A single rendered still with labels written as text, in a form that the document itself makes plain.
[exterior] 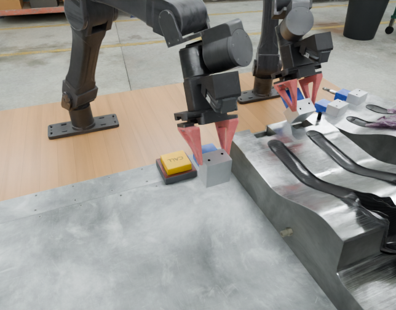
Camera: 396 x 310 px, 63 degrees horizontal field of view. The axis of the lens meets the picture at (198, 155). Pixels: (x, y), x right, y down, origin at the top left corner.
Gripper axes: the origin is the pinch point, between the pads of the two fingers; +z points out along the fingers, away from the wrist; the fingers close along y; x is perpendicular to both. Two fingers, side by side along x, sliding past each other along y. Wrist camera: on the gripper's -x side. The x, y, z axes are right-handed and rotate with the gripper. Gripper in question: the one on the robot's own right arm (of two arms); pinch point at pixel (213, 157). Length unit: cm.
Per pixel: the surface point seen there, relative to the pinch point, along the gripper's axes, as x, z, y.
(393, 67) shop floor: 201, -2, 296
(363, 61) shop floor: 224, -14, 280
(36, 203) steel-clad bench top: 22.4, 5.5, -34.1
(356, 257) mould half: -18.1, 17.1, 13.9
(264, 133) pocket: 15.4, 0.8, 20.5
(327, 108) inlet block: 19.1, -1.3, 44.0
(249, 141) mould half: 10.7, 1.0, 13.8
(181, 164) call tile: 17.2, 3.7, -1.4
